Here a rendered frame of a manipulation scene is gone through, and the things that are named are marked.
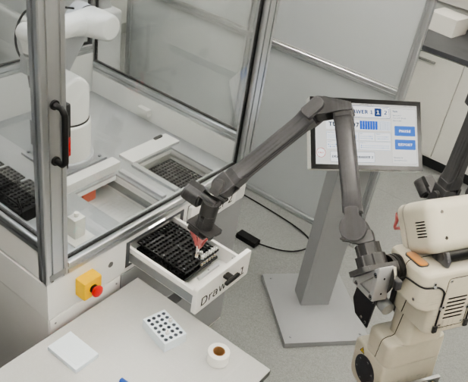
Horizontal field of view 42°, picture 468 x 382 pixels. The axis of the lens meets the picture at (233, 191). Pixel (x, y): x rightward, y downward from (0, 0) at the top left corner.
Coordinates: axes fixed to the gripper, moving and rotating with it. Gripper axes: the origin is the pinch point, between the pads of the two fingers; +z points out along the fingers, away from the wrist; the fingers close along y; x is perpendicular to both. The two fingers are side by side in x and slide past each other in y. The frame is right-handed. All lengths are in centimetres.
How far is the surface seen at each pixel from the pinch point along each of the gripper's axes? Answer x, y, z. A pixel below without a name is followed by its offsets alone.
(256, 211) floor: -150, 58, 105
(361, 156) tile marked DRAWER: -95, -7, -4
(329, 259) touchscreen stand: -103, -12, 60
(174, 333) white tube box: 20.0, -12.9, 16.8
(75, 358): 47, 1, 21
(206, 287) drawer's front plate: 7.0, -11.5, 5.5
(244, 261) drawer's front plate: -13.8, -11.0, 6.7
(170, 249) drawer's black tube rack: 1.5, 9.7, 9.1
